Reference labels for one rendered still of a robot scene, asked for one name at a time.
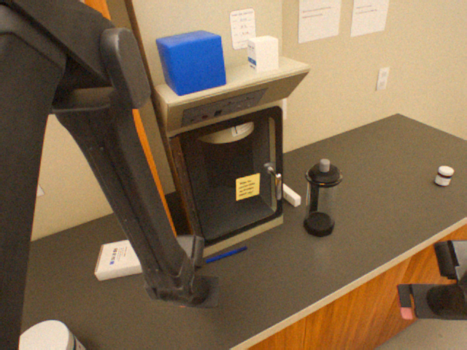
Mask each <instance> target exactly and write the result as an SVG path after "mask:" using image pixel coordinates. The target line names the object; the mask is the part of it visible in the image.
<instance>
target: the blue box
mask: <svg viewBox="0 0 467 350"><path fill-rule="evenodd" d="M155 41H156V44H157V48H158V54H159V57H160V60H161V66H162V69H163V75H164V79H165V82H166V84H167V85H168V86H169V87H170V88H171V89H172V90H173V91H174V92H175V93H176V94H177V95H178V96H184V95H187V94H191V93H195V92H198V91H202V90H207V89H210V88H215V87H219V86H222V85H226V83H227V82H226V75H225V64H224V57H223V45H222V38H221V36H220V35H217V34H213V33H210V32H207V31H202V30H201V31H194V32H189V33H185V34H178V35H173V36H167V37H162V38H158V39H156V40H155Z"/></svg>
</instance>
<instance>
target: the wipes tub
mask: <svg viewBox="0 0 467 350"><path fill-rule="evenodd" d="M19 350H86V349H85V347H84V346H83V345H82V344H81V343H80V342H79V341H78V340H77V339H76V337H75V336H74V335H73V334H72V332H71V331H70V330H69V329H68V328H67V327H66V326H65V325H64V324H63V323H62V322H59V321H55V320H50V321H46V322H41V323H39V324H36V325H34V326H33V327H31V328H30V329H28V330H27V331H25V332H24V333H23V334H22V335H21V336H20V345H19Z"/></svg>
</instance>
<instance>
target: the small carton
mask: <svg viewBox="0 0 467 350"><path fill-rule="evenodd" d="M247 53H248V63H249V68H251V69H252V70H253V71H255V72H257V73H258V72H262V71H269V70H273V69H278V68H279V60H278V39H277V38H274V37H272V36H260V37H255V38H251V39H247Z"/></svg>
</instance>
